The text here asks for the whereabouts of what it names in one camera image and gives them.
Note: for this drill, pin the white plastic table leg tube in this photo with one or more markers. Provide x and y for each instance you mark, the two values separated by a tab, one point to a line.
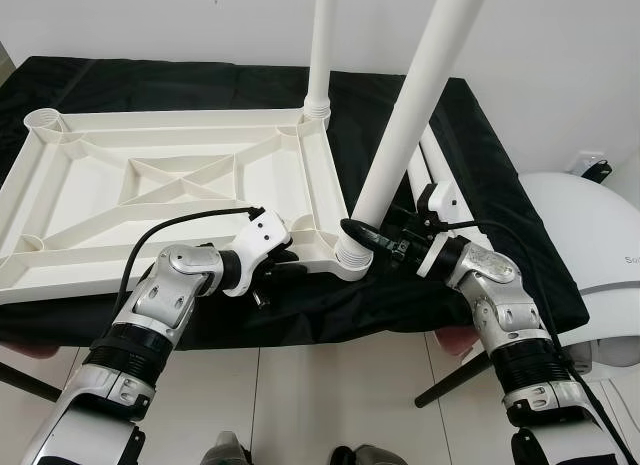
415	115
440	160
420	173
322	45

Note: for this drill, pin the white plastic children table top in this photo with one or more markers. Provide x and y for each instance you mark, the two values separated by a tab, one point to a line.
100	235

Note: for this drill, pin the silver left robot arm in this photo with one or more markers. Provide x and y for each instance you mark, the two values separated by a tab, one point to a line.
170	285

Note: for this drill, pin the black table cover cloth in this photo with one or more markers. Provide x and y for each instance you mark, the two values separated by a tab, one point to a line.
510	235

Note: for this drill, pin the red round object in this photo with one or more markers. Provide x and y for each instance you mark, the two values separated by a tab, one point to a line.
450	340
15	351

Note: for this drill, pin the grey robot left foot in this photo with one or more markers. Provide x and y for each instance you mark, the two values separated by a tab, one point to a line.
225	451

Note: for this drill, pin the white domed appliance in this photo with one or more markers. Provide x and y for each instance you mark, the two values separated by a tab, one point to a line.
590	225

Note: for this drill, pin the black power plug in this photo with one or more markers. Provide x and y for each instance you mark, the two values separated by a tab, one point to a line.
598	170

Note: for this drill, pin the white wall socket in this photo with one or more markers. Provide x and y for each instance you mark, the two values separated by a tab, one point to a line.
578	159

